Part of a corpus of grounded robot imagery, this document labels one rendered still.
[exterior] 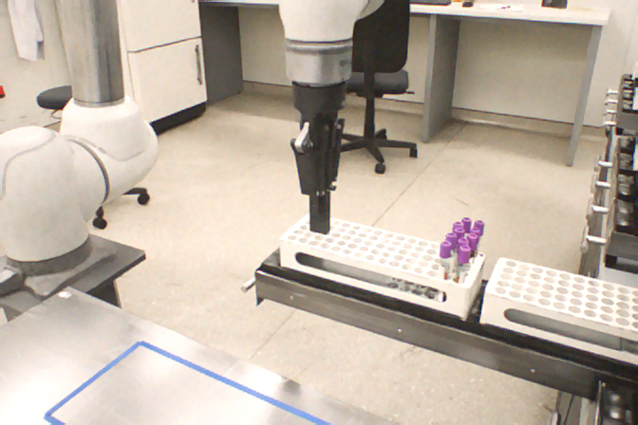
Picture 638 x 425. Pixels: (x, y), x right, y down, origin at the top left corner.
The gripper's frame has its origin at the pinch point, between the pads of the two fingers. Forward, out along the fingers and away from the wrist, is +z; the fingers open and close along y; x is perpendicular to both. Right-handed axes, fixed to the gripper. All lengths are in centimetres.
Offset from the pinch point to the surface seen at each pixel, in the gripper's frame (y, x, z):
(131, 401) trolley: -37.2, 4.3, 8.0
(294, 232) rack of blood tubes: -1.7, 3.6, 3.9
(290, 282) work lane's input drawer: -6.7, 1.7, 9.6
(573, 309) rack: -2.9, -37.9, 4.1
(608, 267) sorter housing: 33, -43, 16
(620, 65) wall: 350, -45, 36
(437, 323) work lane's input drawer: -6.5, -21.5, 9.5
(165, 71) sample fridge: 227, 242, 46
